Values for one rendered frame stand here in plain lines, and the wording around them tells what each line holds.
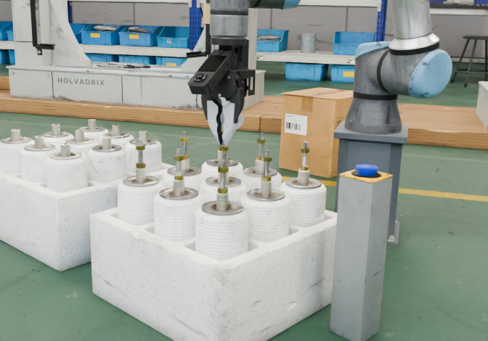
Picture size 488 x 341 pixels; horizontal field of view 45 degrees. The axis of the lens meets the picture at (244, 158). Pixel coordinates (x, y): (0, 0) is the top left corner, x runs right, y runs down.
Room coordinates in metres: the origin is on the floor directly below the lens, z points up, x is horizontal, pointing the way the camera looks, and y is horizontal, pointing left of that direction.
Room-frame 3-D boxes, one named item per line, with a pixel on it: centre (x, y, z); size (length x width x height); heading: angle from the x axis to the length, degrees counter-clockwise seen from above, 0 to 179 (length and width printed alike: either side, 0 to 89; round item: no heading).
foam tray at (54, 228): (1.52, 0.44, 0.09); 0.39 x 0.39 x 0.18; 49
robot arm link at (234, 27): (1.17, 0.04, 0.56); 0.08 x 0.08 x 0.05
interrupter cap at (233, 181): (1.16, 0.04, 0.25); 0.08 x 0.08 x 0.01
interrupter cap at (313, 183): (1.17, -0.12, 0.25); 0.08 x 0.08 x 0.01
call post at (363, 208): (1.02, -0.22, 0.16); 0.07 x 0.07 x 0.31; 47
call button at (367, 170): (1.02, -0.22, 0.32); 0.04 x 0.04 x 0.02
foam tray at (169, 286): (1.16, 0.04, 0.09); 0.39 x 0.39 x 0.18; 47
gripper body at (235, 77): (1.18, 0.03, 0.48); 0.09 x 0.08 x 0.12; 151
